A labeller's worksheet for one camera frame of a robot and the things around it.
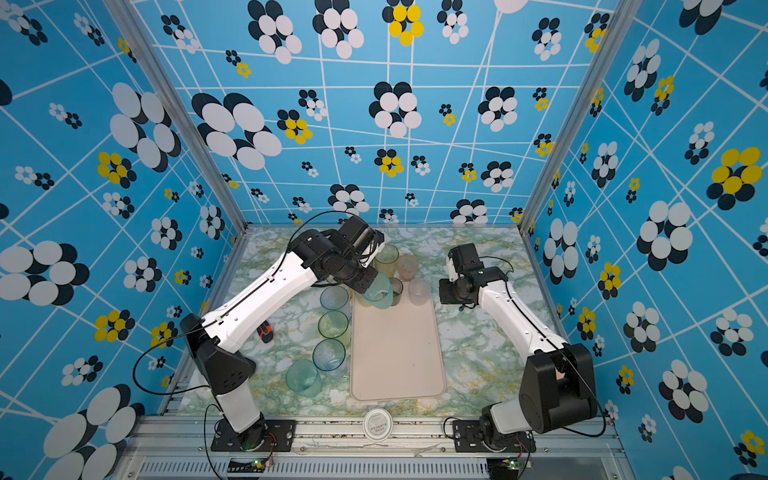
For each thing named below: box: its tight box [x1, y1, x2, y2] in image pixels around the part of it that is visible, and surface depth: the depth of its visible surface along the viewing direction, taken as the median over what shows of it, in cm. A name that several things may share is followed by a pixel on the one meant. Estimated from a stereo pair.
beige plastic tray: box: [350, 281, 446, 401], surface depth 90 cm
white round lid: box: [363, 408, 394, 443], surface depth 71 cm
